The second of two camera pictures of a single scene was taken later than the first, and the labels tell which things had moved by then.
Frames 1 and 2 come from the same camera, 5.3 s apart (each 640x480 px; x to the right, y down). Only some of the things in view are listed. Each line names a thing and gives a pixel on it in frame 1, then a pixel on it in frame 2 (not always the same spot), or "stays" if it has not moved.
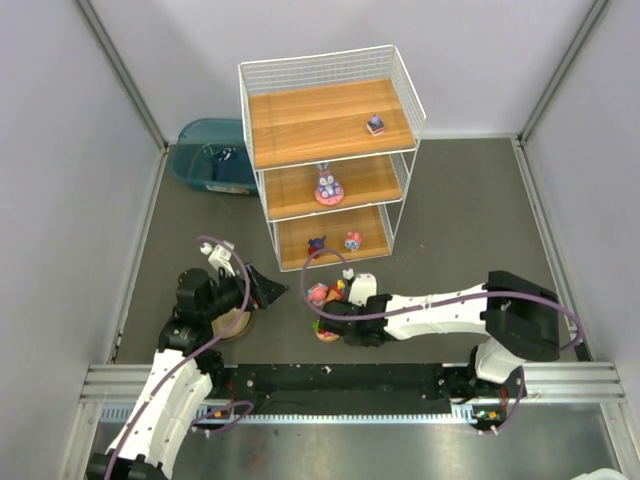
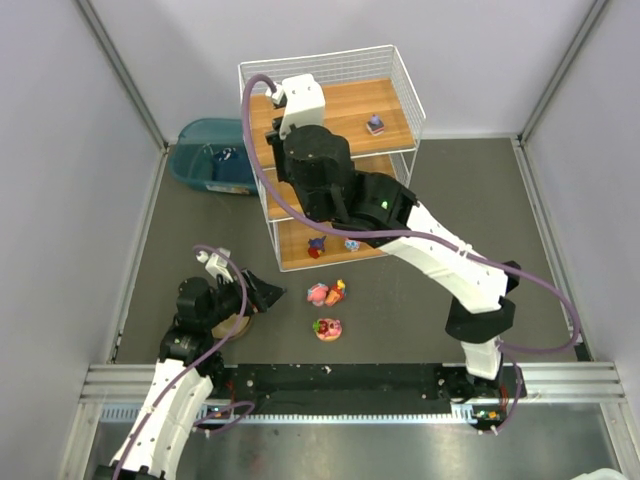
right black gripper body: x=329 y=314 to x=275 y=138
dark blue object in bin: x=226 y=154 stays
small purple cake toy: x=375 y=127 stays
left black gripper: x=253 y=290 stays
